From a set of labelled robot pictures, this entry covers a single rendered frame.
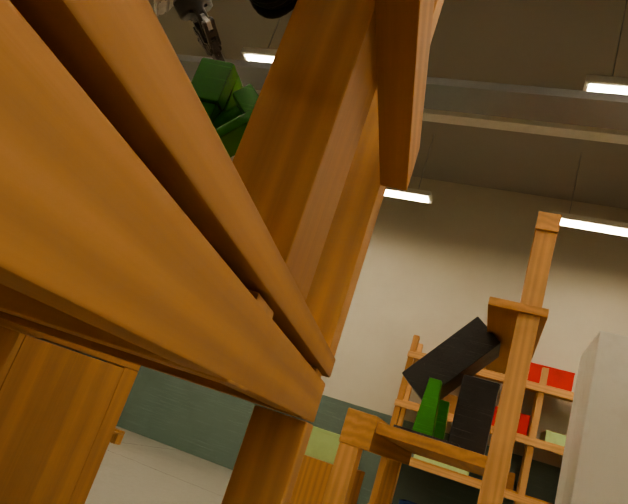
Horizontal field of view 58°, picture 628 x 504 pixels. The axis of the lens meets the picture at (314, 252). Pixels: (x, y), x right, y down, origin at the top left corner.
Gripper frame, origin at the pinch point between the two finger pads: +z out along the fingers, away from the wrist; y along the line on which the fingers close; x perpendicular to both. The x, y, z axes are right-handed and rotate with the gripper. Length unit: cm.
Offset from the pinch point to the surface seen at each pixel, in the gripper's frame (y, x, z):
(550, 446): 374, -222, 413
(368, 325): 588, -153, 275
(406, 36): -64, -7, 17
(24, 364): 14, 67, 41
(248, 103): -48, 9, 15
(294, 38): -63, 5, 13
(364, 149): -24.3, -12.4, 28.6
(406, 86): -56, -9, 22
